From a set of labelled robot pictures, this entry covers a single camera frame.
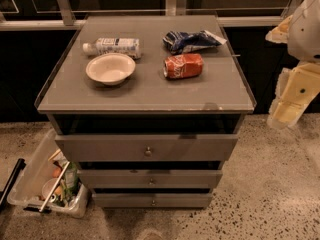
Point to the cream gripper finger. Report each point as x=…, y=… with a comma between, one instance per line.
x=279, y=34
x=284, y=110

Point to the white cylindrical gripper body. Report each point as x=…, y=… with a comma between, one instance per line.
x=306, y=34

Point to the grey drawer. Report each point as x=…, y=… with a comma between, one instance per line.
x=150, y=178
x=152, y=200
x=145, y=148

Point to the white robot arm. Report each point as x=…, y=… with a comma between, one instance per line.
x=304, y=34

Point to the grey drawer cabinet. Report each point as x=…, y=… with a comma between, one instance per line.
x=147, y=103

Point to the grey top drawer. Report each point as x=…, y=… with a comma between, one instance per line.
x=145, y=148

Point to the grey bottom drawer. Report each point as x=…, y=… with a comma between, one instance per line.
x=152, y=200

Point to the red soda can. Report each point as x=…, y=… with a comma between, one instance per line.
x=183, y=66

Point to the blue crumpled chip bag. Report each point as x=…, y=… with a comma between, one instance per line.
x=183, y=42

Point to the white plastic bottle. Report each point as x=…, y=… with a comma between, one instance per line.
x=126, y=46

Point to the white bowl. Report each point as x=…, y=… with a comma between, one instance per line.
x=110, y=69

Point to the green packet in bin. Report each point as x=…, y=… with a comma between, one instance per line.
x=71, y=178

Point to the orange fruit in bin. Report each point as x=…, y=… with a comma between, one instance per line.
x=56, y=173

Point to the clear plastic storage bin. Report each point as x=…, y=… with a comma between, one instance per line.
x=27, y=190

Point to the white cup in bin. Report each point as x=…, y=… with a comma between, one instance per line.
x=47, y=187

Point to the black bar on floor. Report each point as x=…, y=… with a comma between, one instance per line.
x=19, y=166

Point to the metal railing frame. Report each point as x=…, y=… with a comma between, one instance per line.
x=16, y=15

